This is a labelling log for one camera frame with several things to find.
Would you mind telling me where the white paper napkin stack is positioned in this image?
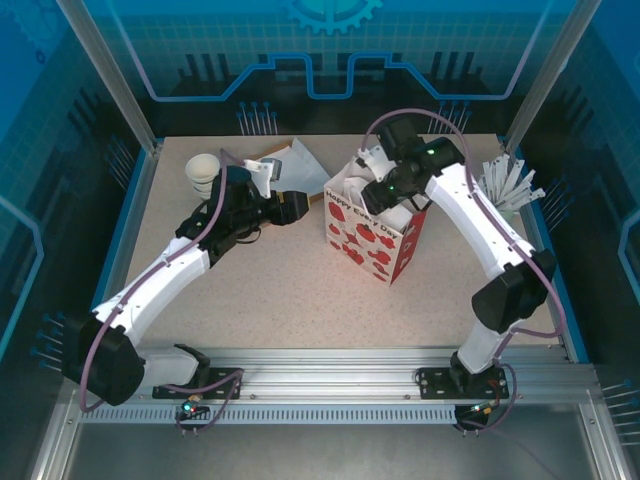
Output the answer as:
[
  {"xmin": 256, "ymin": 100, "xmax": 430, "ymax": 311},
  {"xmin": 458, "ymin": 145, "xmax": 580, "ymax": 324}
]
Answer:
[{"xmin": 272, "ymin": 138, "xmax": 332, "ymax": 199}]

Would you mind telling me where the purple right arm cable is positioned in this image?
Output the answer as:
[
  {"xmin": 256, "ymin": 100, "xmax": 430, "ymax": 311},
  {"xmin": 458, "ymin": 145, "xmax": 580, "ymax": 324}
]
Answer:
[{"xmin": 362, "ymin": 108, "xmax": 569, "ymax": 436}]

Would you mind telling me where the aluminium frame post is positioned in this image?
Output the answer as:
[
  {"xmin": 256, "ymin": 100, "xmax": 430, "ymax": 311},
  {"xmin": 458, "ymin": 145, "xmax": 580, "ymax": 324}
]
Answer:
[
  {"xmin": 503, "ymin": 0, "xmax": 604, "ymax": 151},
  {"xmin": 55, "ymin": 0, "xmax": 164, "ymax": 154}
]

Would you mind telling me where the steel base plate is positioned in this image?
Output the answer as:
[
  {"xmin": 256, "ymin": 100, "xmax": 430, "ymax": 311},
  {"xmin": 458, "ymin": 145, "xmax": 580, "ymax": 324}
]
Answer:
[{"xmin": 47, "ymin": 419, "xmax": 624, "ymax": 480}]

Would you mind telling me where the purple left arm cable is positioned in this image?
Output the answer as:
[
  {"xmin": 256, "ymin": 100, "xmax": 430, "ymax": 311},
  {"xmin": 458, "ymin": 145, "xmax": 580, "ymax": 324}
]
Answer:
[{"xmin": 78, "ymin": 148, "xmax": 246, "ymax": 437}]

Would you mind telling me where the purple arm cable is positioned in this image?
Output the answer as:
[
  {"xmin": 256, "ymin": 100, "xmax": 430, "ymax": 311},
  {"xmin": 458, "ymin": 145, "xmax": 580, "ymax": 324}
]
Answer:
[
  {"xmin": 78, "ymin": 148, "xmax": 246, "ymax": 437},
  {"xmin": 362, "ymin": 108, "xmax": 569, "ymax": 436}
]

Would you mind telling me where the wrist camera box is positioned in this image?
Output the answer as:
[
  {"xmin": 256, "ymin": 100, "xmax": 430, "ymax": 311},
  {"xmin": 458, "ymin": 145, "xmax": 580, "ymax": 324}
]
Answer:
[
  {"xmin": 243, "ymin": 157, "xmax": 284, "ymax": 199},
  {"xmin": 355, "ymin": 147, "xmax": 396, "ymax": 181}
]

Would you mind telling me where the slotted grey cable duct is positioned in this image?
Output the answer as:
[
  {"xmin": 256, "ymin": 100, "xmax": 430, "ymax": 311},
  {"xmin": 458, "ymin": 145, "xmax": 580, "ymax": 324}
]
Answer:
[{"xmin": 77, "ymin": 405, "xmax": 459, "ymax": 426}]

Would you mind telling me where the brown cardboard box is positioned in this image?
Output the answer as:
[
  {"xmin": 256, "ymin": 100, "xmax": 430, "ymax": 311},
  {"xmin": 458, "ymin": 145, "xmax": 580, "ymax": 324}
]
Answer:
[{"xmin": 243, "ymin": 141, "xmax": 334, "ymax": 206}]

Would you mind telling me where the aluminium frame rail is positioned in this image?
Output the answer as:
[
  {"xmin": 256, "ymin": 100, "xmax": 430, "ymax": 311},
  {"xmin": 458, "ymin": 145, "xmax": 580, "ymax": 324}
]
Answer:
[{"xmin": 64, "ymin": 347, "xmax": 601, "ymax": 404}]

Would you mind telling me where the blue table side trim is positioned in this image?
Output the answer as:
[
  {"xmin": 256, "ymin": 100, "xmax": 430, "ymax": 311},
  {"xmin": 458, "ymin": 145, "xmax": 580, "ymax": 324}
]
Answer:
[
  {"xmin": 74, "ymin": 144, "xmax": 161, "ymax": 364},
  {"xmin": 499, "ymin": 134, "xmax": 594, "ymax": 364}
]

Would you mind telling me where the paper cup stack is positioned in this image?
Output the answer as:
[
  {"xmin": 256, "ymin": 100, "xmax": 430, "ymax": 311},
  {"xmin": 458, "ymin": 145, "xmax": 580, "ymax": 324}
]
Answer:
[{"xmin": 184, "ymin": 153, "xmax": 224, "ymax": 201}]

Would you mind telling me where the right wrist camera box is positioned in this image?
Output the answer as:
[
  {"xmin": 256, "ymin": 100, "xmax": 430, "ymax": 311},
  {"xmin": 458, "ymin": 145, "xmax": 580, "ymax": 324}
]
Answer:
[{"xmin": 355, "ymin": 147, "xmax": 396, "ymax": 181}]

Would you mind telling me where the red white paper gift bag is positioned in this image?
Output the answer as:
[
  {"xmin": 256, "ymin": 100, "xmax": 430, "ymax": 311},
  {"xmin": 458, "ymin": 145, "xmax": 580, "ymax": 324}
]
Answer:
[{"xmin": 323, "ymin": 162, "xmax": 429, "ymax": 287}]

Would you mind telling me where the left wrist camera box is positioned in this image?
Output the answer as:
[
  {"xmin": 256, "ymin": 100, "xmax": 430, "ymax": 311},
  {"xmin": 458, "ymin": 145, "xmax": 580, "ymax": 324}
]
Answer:
[{"xmin": 243, "ymin": 157, "xmax": 284, "ymax": 199}]

